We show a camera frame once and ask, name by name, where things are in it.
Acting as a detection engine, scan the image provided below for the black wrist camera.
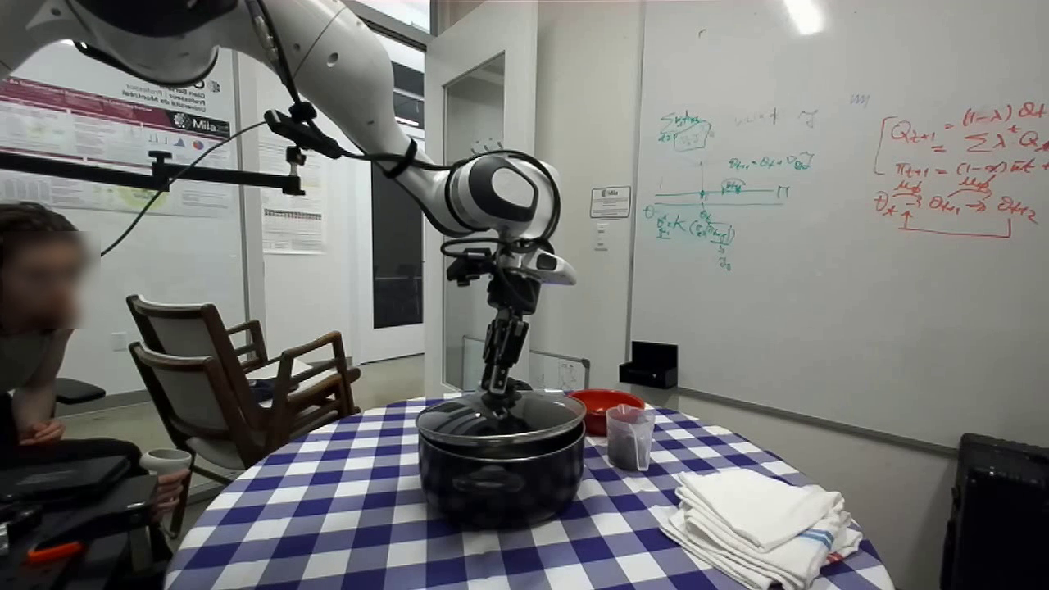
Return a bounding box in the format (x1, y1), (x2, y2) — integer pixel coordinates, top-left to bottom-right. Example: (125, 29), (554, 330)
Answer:
(441, 238), (500, 292)

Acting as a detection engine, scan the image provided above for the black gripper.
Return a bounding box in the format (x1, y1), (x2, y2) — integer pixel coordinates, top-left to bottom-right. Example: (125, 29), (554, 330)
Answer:
(476, 269), (548, 411)

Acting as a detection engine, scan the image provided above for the red bowl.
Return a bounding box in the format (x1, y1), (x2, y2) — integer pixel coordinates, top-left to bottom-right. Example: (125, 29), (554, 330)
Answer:
(567, 388), (650, 438)

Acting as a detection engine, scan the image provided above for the white folded towel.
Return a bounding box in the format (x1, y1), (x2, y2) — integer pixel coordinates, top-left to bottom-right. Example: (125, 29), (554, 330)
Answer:
(659, 464), (867, 590)

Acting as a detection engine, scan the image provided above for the small white wall sign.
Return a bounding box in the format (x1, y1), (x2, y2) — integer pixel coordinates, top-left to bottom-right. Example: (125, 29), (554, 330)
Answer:
(587, 183), (637, 224)

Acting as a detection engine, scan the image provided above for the orange clamp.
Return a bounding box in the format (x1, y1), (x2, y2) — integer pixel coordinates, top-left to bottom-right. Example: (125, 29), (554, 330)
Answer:
(23, 538), (85, 566)

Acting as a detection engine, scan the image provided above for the wall poster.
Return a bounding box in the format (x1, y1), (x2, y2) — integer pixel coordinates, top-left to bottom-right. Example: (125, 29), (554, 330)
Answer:
(0, 44), (241, 214)

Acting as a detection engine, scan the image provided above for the seated person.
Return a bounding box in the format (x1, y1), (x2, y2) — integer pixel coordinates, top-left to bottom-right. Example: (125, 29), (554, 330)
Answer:
(0, 199), (105, 449)

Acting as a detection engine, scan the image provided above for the black speaker box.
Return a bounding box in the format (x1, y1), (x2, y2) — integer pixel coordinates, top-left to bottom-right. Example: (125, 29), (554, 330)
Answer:
(940, 434), (1049, 590)

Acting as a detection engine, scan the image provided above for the clear plastic cup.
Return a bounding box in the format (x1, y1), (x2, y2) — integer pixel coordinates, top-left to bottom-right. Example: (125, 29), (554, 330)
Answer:
(602, 402), (657, 476)

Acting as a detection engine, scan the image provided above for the black camera on boom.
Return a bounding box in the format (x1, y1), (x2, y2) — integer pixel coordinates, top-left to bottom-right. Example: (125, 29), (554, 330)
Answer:
(261, 103), (347, 163)

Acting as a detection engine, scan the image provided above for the black cooking pot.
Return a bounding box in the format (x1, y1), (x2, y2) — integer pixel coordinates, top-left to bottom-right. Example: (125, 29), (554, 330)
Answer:
(415, 388), (591, 534)

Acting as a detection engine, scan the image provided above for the blue white checkered tablecloth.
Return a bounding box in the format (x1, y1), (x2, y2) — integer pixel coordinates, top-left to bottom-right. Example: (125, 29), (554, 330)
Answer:
(160, 391), (900, 590)

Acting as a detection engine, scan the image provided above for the black equipment cart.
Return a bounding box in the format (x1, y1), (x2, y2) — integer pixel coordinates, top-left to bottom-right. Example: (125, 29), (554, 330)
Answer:
(0, 436), (183, 590)

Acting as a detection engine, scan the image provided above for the whiteboard with writing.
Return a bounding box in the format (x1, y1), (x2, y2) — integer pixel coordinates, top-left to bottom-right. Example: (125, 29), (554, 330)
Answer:
(629, 0), (1049, 451)

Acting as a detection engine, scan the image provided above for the black camera cable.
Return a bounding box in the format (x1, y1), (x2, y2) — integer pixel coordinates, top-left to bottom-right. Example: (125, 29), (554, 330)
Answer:
(94, 116), (273, 263)

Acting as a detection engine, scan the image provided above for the black eraser holder box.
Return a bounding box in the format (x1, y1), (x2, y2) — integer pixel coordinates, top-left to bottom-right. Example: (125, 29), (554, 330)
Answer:
(618, 337), (681, 392)

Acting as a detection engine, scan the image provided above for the dark wooden armchair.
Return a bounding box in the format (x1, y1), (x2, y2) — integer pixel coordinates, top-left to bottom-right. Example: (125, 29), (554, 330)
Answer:
(127, 329), (364, 517)
(125, 292), (273, 373)

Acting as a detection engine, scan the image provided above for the black boom rod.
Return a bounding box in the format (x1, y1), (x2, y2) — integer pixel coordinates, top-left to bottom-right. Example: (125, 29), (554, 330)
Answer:
(0, 145), (307, 199)

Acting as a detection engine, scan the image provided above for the black office chair armrest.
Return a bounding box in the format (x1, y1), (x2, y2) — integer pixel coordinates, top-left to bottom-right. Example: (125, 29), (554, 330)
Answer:
(54, 378), (112, 405)

